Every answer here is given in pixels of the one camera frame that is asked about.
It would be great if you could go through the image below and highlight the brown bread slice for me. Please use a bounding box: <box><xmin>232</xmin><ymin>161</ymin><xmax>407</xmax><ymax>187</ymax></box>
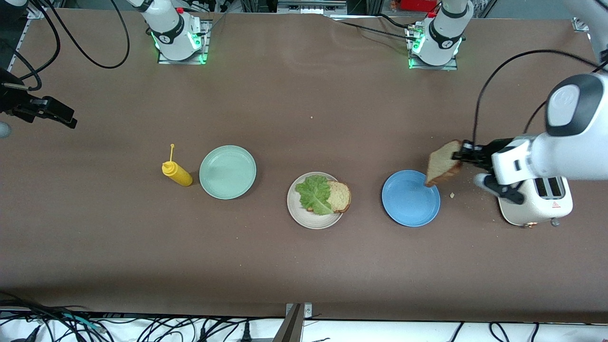
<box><xmin>424</xmin><ymin>139</ymin><xmax>464</xmax><ymax>188</ymax></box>
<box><xmin>328</xmin><ymin>180</ymin><xmax>352</xmax><ymax>214</ymax></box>

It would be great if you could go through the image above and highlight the yellow mustard squeeze bottle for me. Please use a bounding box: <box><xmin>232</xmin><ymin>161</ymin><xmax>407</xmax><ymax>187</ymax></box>
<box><xmin>161</xmin><ymin>144</ymin><xmax>194</xmax><ymax>187</ymax></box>

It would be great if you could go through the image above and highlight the green lettuce leaf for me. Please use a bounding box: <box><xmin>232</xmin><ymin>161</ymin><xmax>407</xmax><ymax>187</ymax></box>
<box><xmin>295</xmin><ymin>175</ymin><xmax>334</xmax><ymax>216</ymax></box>

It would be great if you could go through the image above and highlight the blue plate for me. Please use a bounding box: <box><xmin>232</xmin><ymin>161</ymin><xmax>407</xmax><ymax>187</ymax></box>
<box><xmin>381</xmin><ymin>170</ymin><xmax>441</xmax><ymax>228</ymax></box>

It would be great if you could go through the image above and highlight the pale green plate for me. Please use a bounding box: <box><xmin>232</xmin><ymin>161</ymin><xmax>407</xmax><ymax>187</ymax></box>
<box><xmin>199</xmin><ymin>145</ymin><xmax>257</xmax><ymax>200</ymax></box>

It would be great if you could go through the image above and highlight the beige plate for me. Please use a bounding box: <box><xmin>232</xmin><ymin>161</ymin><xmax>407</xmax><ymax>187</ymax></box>
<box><xmin>287</xmin><ymin>171</ymin><xmax>347</xmax><ymax>230</ymax></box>

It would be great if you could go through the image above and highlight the white two-slot toaster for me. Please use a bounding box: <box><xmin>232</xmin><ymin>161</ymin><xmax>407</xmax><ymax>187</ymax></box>
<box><xmin>496</xmin><ymin>176</ymin><xmax>574</xmax><ymax>228</ymax></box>

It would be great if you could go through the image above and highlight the red box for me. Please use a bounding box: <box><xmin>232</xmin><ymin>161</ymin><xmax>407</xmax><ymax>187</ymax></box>
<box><xmin>398</xmin><ymin>0</ymin><xmax>440</xmax><ymax>12</ymax></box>

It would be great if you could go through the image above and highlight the brown table cover sheet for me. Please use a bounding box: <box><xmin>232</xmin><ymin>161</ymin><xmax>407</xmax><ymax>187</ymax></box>
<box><xmin>0</xmin><ymin>9</ymin><xmax>608</xmax><ymax>324</ymax></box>

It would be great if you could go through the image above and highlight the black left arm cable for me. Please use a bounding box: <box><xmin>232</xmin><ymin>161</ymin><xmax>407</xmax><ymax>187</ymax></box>
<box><xmin>473</xmin><ymin>49</ymin><xmax>606</xmax><ymax>148</ymax></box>

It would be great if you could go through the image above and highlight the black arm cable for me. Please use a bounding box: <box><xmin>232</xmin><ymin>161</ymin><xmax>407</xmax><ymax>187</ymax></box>
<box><xmin>43</xmin><ymin>0</ymin><xmax>131</xmax><ymax>69</ymax></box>
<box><xmin>473</xmin><ymin>49</ymin><xmax>606</xmax><ymax>148</ymax></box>

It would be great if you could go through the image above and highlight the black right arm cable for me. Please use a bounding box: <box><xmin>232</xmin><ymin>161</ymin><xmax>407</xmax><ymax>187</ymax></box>
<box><xmin>43</xmin><ymin>0</ymin><xmax>131</xmax><ymax>69</ymax></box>

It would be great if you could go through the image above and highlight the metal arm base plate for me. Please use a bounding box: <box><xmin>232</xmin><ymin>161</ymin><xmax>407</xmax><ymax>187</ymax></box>
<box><xmin>157</xmin><ymin>19</ymin><xmax>210</xmax><ymax>65</ymax></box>
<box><xmin>408</xmin><ymin>26</ymin><xmax>459</xmax><ymax>71</ymax></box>

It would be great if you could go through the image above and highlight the teal cable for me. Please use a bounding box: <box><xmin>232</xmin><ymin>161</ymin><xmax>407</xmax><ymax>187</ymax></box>
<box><xmin>59</xmin><ymin>313</ymin><xmax>103</xmax><ymax>333</ymax></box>

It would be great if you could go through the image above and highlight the metal table frame bracket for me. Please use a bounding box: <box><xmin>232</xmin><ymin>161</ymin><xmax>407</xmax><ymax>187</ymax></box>
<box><xmin>273</xmin><ymin>303</ymin><xmax>313</xmax><ymax>342</ymax></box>

